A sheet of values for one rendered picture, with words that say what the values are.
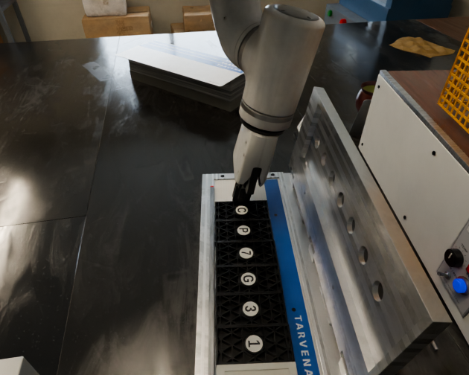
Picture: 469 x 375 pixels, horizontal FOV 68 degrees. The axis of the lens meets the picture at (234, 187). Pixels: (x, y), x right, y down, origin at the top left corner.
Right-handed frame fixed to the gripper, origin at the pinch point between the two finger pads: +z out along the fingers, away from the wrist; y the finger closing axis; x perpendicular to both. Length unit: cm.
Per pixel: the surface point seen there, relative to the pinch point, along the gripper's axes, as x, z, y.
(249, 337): -0.5, 1.5, 27.0
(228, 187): -1.8, 3.1, -4.7
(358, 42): 53, -6, -95
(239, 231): -0.7, 1.6, 8.4
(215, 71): -5.5, -3.3, -46.1
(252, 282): 0.7, 1.3, 18.6
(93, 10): -102, 61, -288
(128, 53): -32, 2, -60
